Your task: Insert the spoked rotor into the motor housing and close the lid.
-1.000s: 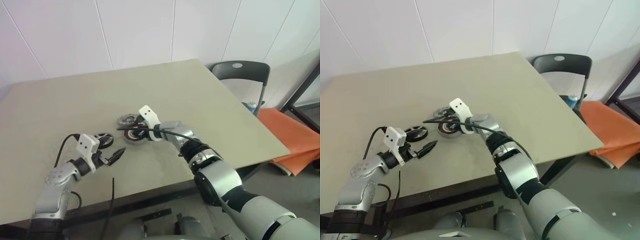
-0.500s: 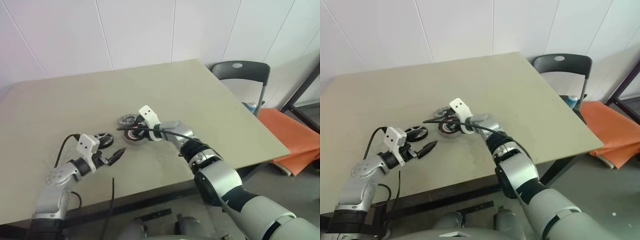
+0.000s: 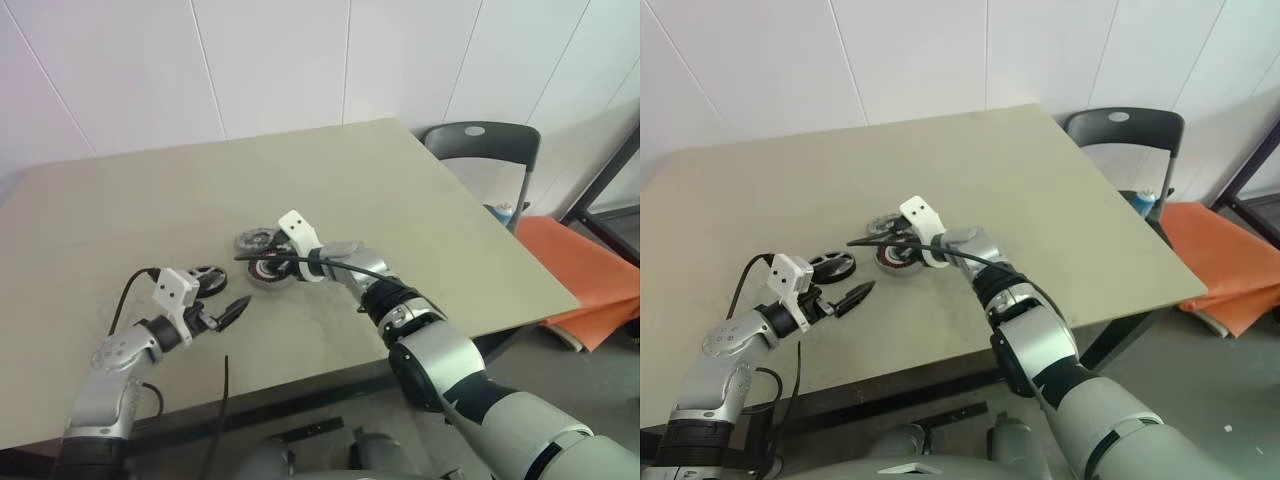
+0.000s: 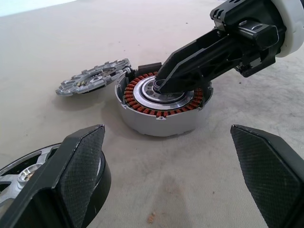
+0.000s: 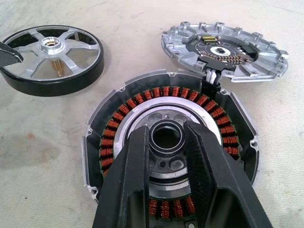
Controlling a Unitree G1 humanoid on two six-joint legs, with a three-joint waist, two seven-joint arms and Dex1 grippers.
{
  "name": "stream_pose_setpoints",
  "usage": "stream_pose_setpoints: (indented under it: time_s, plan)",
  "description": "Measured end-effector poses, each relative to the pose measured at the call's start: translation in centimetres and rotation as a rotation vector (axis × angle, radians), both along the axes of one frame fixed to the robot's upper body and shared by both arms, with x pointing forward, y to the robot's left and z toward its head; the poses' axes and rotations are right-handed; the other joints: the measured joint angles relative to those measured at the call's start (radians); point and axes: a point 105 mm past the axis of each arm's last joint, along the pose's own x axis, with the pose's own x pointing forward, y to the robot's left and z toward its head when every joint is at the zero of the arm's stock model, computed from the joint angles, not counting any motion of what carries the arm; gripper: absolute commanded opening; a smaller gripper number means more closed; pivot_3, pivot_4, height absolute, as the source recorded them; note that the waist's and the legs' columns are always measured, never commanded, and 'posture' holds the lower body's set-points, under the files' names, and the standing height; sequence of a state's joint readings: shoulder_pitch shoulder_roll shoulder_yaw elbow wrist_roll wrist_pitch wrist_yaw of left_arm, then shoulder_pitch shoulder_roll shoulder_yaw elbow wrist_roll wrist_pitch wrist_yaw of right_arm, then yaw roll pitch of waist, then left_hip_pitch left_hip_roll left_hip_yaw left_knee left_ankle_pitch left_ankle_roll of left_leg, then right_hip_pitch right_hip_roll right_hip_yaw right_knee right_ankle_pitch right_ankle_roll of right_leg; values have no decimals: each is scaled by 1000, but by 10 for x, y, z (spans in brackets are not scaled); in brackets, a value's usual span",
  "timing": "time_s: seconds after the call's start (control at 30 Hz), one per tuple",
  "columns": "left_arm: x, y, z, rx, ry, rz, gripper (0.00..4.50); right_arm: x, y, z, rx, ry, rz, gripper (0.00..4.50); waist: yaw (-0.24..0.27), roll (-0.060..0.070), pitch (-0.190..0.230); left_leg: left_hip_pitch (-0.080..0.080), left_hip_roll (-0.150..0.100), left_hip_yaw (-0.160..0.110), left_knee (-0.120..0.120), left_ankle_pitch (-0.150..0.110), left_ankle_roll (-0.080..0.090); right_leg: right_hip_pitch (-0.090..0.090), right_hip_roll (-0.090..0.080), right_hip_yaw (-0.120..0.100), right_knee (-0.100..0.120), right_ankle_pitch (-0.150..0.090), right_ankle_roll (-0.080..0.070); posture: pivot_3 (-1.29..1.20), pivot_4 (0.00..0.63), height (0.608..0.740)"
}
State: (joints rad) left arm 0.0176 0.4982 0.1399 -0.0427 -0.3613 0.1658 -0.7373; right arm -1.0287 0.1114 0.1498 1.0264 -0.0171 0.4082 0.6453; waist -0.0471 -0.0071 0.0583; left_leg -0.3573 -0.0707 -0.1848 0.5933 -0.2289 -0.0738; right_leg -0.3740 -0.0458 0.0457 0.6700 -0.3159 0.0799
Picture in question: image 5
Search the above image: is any spoked silver rotor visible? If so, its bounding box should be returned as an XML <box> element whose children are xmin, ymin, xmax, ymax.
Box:
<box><xmin>0</xmin><ymin>24</ymin><xmax>106</xmax><ymax>97</ymax></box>

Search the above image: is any white wire bundle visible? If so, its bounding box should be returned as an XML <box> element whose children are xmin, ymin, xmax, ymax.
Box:
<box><xmin>204</xmin><ymin>68</ymin><xmax>224</xmax><ymax>86</ymax></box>

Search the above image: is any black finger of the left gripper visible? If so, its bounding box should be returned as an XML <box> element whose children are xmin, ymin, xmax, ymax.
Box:
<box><xmin>0</xmin><ymin>41</ymin><xmax>24</xmax><ymax>70</ymax></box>

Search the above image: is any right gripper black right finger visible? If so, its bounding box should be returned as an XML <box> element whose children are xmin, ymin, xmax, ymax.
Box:
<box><xmin>183</xmin><ymin>120</ymin><xmax>274</xmax><ymax>228</ymax></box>

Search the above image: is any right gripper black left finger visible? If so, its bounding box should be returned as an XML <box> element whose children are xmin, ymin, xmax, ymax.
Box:
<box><xmin>91</xmin><ymin>124</ymin><xmax>151</xmax><ymax>228</ymax></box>

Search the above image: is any motor housing with copper coils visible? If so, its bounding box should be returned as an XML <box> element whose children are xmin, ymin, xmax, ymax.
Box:
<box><xmin>82</xmin><ymin>68</ymin><xmax>260</xmax><ymax>228</ymax></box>

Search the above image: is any silver motor lid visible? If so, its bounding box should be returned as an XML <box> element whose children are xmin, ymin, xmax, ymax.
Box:
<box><xmin>160</xmin><ymin>20</ymin><xmax>289</xmax><ymax>84</ymax></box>

